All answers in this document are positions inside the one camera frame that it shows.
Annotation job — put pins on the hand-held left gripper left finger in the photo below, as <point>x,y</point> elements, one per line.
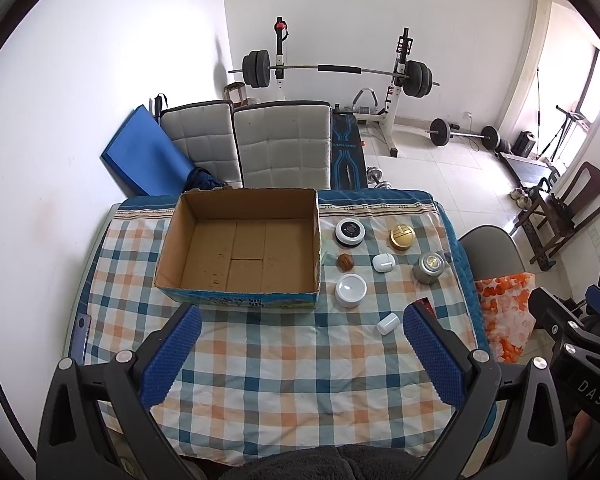
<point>172,355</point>

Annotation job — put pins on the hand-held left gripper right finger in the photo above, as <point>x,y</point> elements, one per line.
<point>435,355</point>

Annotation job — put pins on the white earbud case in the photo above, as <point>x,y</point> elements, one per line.
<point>383,263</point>

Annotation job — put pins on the cardboard box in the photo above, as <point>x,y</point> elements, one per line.
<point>240,260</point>

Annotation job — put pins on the brown walnut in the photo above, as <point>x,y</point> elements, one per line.
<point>345,262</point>

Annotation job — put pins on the person's right hand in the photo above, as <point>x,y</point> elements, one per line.
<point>580,435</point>

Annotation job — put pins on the small red object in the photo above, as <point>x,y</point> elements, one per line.
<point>424,306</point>

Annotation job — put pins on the orange and white bag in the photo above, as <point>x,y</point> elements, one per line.
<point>505,315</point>

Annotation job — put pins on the small white cylinder bottle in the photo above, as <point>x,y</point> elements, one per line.
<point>387,323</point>

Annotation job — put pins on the grey round chair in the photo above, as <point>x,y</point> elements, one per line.
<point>490,252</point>

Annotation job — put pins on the silver metal tin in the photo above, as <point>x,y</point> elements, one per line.
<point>428,267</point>

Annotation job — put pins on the dark wooden chair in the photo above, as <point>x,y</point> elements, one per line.
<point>565,210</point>

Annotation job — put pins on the plaid tablecloth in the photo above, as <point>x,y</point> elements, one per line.
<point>280,360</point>

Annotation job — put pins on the pair of light shoes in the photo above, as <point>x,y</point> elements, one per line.
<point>521,196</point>

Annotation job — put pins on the gold lid round jar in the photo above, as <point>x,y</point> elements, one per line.
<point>402,238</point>

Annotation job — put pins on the black lid white round jar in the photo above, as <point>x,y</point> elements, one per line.
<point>350,232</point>

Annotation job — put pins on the black speaker box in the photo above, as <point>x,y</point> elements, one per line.
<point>524,144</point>

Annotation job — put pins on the dark blue cloth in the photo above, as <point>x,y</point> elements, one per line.
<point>205,180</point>

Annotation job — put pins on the black folding stand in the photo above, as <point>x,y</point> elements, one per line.
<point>567,127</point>

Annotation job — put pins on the chrome dumbbell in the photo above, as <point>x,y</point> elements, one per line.
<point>377,178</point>

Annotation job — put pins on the blue foam mat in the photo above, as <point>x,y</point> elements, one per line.
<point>142,155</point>

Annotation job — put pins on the short barbell with black plates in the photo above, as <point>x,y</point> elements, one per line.
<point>440,132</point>

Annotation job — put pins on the narrow white cushioned chair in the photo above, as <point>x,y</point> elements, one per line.
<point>200,140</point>

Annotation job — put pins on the black weight bench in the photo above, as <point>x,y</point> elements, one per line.
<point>347,155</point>

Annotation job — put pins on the wide white cushioned chair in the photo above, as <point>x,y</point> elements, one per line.
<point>280,145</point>

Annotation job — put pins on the white barbell rack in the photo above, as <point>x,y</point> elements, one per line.
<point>400,100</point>

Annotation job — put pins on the small wooden stool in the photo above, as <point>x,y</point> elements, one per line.
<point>235,95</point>

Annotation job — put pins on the long barbell with black plates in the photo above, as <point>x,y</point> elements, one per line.
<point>260,69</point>

